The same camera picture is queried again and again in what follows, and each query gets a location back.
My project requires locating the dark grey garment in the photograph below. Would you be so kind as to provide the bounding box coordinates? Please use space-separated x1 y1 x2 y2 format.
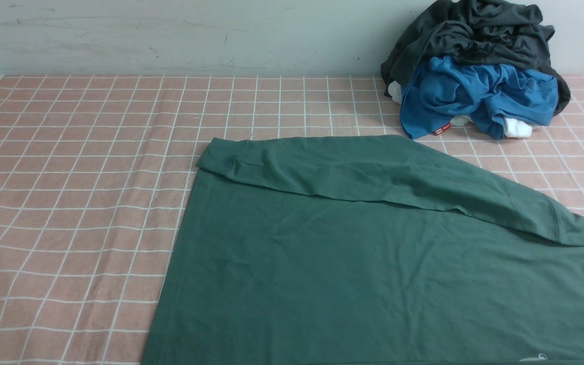
380 1 571 114

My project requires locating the green long sleeve shirt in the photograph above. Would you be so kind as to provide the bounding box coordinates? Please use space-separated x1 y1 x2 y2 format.
141 135 584 364

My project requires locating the blue garment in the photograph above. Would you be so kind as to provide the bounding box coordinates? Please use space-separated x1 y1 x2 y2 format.
399 56 559 139

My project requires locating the pink checkered table cloth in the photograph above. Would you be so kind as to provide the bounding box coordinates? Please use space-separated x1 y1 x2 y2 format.
0 75 584 365

